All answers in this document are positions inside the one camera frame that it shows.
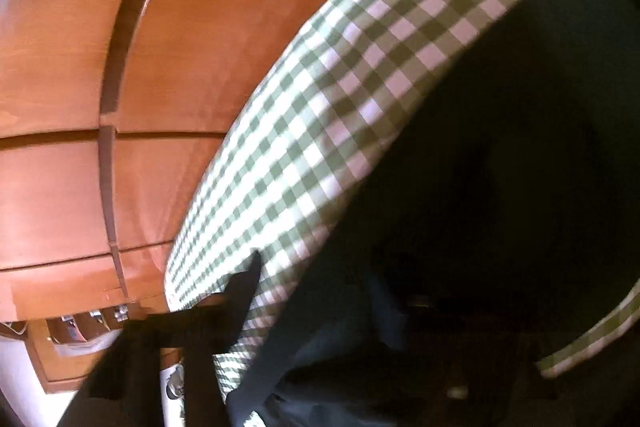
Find black pants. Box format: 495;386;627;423
227;0;639;426

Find wooden shelf unit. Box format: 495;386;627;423
1;282;167;395

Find green checkered bed sheet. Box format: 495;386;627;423
165;0;639;426

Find orange wooden wardrobe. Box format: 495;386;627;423
1;0;326;322

